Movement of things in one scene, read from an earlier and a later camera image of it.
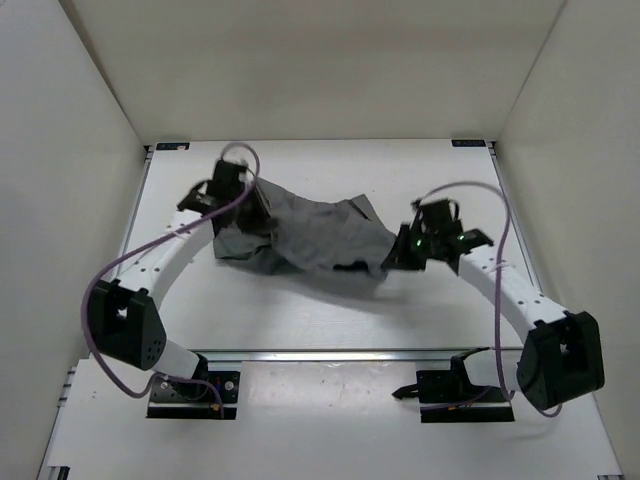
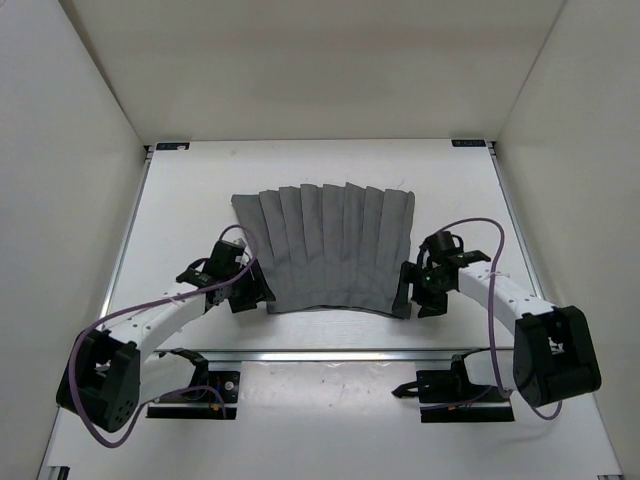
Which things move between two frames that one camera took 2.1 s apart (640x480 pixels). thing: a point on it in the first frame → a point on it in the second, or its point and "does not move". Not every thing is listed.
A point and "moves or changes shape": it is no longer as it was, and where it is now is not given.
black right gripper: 399,257 → 429,306
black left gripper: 262,219 → 258,289
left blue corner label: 173,146 does not move
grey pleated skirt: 304,233 moves or changes shape
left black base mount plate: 173,399 does not move
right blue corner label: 469,143 does not move
